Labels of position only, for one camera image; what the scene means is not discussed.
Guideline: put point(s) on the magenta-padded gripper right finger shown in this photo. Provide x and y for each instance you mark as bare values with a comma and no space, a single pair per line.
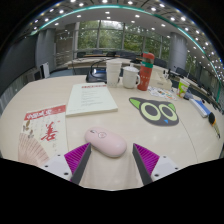
146,160

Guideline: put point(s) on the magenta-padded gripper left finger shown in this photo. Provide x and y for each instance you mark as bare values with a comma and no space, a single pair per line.
77,156

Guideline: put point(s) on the pink computer mouse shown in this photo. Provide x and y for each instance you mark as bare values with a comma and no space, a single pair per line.
105,142

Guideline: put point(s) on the cat face mouse pad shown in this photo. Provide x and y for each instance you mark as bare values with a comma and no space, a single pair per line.
153,113

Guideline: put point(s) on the red and white magazine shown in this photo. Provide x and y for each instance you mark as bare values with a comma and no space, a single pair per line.
43,133

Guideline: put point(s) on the pale yellow paper booklet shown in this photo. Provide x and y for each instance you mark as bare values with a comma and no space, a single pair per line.
90,100

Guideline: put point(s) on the colourful sticker sheet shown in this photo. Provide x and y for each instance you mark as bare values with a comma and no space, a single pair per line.
163,93

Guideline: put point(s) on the blue and white book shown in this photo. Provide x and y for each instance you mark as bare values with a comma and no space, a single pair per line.
200,107

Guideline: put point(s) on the black-headed handheld microphone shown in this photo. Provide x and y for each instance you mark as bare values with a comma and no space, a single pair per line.
212,119

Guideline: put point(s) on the green printed paper cup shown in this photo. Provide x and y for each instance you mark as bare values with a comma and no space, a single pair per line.
182,88

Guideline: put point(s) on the white cardboard box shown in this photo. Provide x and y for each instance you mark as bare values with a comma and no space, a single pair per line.
160,80

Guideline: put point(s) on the white lidded ceramic mug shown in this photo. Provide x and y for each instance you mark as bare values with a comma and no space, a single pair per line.
129,78

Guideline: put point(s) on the red bottle with green band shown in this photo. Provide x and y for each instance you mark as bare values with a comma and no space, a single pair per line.
145,73

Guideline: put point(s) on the stacked white paper cups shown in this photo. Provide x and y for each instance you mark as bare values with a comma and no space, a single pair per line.
113,73

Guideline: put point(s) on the grey box appliance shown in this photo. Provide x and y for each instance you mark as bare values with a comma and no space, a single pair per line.
32,76

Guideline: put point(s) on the white floor cabinet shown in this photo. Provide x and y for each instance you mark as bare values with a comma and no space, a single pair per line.
45,70

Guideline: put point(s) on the long curved conference table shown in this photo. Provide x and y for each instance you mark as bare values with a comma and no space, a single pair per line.
83,61

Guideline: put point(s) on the dark office chairs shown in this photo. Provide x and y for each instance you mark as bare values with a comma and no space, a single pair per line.
160,62

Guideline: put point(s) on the ceiling lights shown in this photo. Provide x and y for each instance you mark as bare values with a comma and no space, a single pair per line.
107,12

